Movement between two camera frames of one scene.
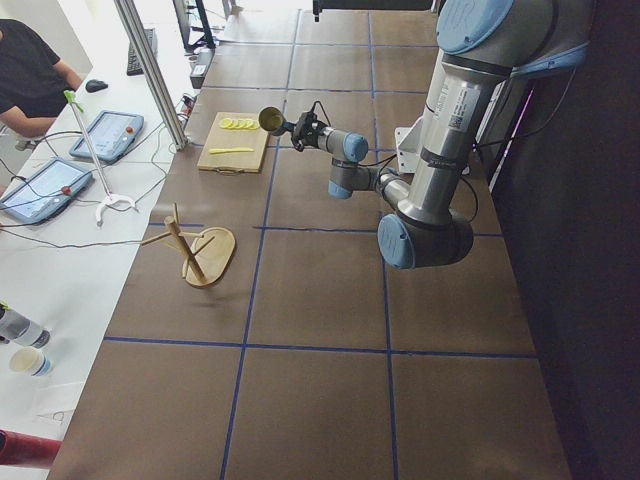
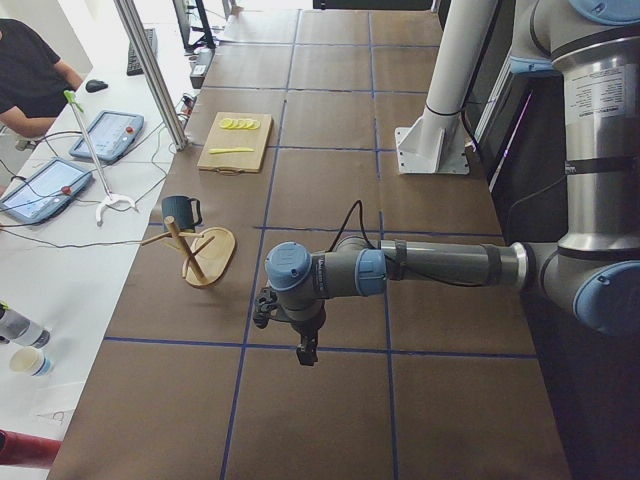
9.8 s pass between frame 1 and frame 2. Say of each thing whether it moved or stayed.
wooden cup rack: stayed
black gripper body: moved
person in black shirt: stayed
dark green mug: moved
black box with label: stayed
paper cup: stayed
